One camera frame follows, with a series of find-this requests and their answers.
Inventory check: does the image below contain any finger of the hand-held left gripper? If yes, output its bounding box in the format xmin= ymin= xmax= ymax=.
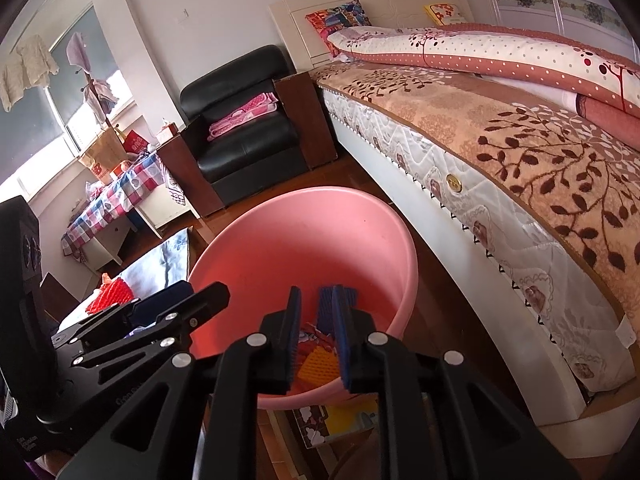
xmin=50 ymin=281 xmax=195 ymax=349
xmin=70 ymin=281 xmax=232 ymax=369

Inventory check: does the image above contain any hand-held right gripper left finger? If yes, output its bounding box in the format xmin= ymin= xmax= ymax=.
xmin=56 ymin=285 xmax=303 ymax=480

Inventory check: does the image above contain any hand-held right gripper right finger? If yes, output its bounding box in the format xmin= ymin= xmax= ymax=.
xmin=331 ymin=284 xmax=582 ymax=480

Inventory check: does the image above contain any yellow foam fruit net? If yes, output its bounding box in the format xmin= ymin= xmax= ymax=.
xmin=294 ymin=346 xmax=342 ymax=387

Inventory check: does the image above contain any red foam fruit net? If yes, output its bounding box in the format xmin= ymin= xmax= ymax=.
xmin=83 ymin=279 xmax=135 ymax=315

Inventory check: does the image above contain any pink plastic bucket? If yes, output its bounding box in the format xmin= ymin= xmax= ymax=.
xmin=189 ymin=186 xmax=419 ymax=412

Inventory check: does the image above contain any brown wooden side cabinet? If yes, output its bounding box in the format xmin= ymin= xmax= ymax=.
xmin=156 ymin=124 xmax=226 ymax=219
xmin=39 ymin=271 xmax=84 ymax=322
xmin=273 ymin=70 xmax=338 ymax=172

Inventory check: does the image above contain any white desk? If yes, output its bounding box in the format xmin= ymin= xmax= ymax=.
xmin=89 ymin=184 xmax=194 ymax=272

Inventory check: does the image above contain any checkered cloth side table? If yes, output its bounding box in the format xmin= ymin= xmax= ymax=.
xmin=60 ymin=152 xmax=186 ymax=262

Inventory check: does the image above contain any black leather armchair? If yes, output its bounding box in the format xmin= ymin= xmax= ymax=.
xmin=179 ymin=44 xmax=307 ymax=207

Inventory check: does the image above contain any brown paper bag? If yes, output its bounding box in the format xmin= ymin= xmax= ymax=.
xmin=77 ymin=127 xmax=126 ymax=187

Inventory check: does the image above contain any red paper bag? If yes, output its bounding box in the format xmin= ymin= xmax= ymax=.
xmin=121 ymin=129 xmax=146 ymax=154

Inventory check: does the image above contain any grey roller blind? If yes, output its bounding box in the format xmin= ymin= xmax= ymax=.
xmin=49 ymin=4 xmax=124 ymax=128
xmin=0 ymin=85 xmax=68 ymax=173

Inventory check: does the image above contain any pink folded blanket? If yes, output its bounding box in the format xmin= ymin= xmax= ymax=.
xmin=207 ymin=92 xmax=280 ymax=142

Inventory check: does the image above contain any wooden coat rack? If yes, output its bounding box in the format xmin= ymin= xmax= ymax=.
xmin=74 ymin=54 xmax=122 ymax=137

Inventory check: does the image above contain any white hanging garment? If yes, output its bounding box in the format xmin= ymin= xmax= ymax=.
xmin=82 ymin=78 xmax=117 ymax=124

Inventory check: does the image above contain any cream knitted garment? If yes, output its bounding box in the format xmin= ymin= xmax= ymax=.
xmin=0 ymin=33 xmax=60 ymax=114

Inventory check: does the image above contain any pink hanging cloth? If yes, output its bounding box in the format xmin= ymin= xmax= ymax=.
xmin=65 ymin=31 xmax=94 ymax=74

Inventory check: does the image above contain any brown leaf-patterned bed cover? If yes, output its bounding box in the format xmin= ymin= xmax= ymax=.
xmin=309 ymin=62 xmax=640 ymax=322

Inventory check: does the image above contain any colourful printed pillow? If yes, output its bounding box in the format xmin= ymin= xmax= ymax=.
xmin=304 ymin=0 xmax=374 ymax=59

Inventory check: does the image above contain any pink dotted rolled quilt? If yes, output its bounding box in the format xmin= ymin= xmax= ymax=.
xmin=325 ymin=22 xmax=640 ymax=149

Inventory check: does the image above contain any yellow flowered pillow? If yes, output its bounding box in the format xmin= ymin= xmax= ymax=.
xmin=423 ymin=2 xmax=472 ymax=28

